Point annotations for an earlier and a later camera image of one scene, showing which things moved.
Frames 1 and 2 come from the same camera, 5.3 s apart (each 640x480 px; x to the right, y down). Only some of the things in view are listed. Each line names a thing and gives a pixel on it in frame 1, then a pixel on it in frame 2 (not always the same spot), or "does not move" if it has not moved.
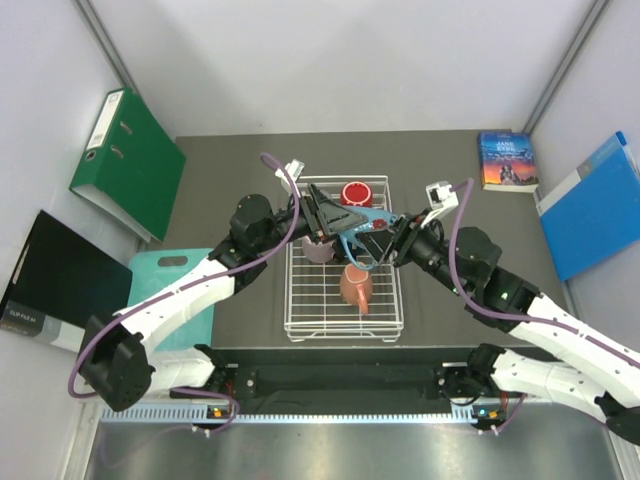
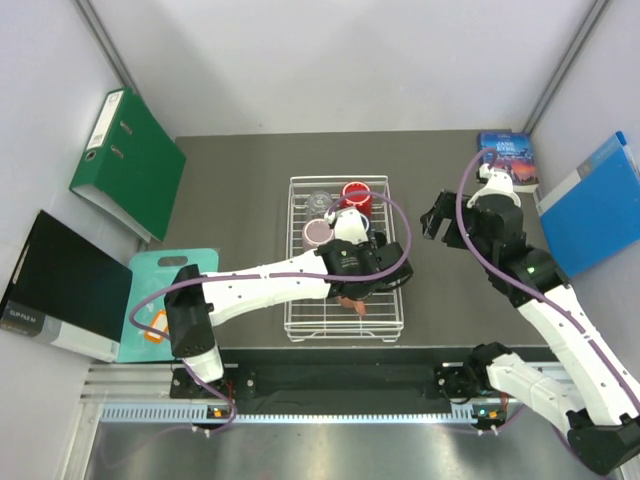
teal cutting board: [149, 267] does not move
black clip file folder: [61, 281] does not move
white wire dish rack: [340, 299] does not move
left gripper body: [312, 217] → [359, 249]
